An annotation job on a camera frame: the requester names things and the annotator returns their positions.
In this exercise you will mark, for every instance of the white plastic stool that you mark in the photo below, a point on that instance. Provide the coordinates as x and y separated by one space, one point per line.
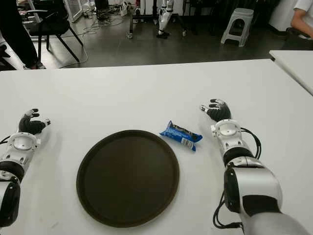
238 27

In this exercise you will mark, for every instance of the black wheeled metal frame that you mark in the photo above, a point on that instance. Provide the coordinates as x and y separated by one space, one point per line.
130 22

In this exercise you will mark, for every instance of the black chair with grey armrests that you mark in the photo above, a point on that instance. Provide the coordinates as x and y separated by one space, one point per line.
55 25

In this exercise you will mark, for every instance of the white humanoid robot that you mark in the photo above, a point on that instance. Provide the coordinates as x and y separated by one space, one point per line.
163 18

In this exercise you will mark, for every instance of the white bag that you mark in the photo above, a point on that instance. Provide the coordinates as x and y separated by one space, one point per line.
126 8

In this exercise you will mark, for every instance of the white framed panel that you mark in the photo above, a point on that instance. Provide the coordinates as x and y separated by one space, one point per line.
74 11

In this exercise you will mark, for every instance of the round dark brown tray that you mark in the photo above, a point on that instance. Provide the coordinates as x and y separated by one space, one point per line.
128 178

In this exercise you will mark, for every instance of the blue Oreo cookie pack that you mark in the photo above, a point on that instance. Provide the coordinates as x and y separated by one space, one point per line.
181 135

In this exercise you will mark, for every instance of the black padded chair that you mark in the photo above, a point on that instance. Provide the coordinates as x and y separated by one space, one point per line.
297 39

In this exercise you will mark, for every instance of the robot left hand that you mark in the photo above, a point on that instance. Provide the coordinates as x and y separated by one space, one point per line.
30 124

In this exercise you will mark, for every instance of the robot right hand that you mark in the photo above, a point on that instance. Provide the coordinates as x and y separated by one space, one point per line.
220 111

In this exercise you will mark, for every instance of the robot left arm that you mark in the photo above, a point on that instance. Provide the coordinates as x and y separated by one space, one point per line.
14 156

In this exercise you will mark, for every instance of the person in white shirt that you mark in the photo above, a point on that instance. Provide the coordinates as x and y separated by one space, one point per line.
302 17

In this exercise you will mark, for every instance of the person in black clothes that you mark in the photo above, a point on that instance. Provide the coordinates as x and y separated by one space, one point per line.
17 31

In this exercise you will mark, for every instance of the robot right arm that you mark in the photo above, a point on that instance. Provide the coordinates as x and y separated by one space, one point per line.
254 186

